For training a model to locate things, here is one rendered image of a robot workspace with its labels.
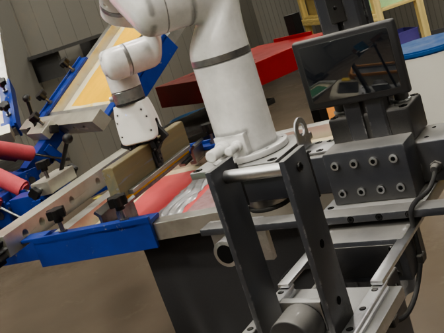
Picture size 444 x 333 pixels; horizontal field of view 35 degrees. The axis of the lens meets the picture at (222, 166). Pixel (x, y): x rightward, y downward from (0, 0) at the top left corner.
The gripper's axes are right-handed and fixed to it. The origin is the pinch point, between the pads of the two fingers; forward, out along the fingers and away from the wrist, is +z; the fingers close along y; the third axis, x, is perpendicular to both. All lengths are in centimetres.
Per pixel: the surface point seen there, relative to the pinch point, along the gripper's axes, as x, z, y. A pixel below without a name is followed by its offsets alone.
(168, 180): 15.5, 10.1, -6.0
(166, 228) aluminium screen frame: -28.8, 8.6, 14.4
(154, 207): -6.1, 10.3, -0.2
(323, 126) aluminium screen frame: 25.7, 7.5, 37.0
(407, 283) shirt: 17, 51, 49
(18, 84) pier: 362, -15, -305
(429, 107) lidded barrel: 303, 73, 32
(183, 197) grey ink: -5.8, 9.5, 8.1
